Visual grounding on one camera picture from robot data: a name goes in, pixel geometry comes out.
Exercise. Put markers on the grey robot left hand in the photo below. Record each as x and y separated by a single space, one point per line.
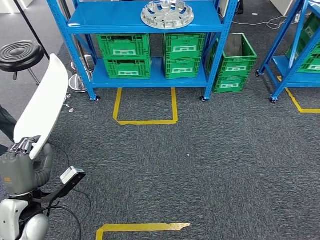
17 175

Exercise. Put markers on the white plastic car part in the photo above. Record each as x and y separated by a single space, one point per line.
42 106

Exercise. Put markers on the blue metal shelf rack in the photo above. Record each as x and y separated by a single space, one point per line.
287 73
112 20

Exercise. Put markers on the black stool chrome base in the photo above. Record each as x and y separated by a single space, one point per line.
20 54

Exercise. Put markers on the chrome barrier stanchion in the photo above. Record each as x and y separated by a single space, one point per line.
87 63
77 82

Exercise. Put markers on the thin black rod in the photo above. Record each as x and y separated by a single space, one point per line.
31 30

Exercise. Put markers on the yellow floor tape marking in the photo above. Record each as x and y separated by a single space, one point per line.
137 228

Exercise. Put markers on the grey wheel hubcap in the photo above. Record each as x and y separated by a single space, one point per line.
167 15

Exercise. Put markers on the brown cardboard insert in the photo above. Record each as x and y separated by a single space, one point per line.
232 44

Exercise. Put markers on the white block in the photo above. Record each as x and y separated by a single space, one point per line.
282 6

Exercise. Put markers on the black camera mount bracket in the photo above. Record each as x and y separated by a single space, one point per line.
56 193

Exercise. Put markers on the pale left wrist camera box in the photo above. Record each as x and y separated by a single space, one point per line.
71 174

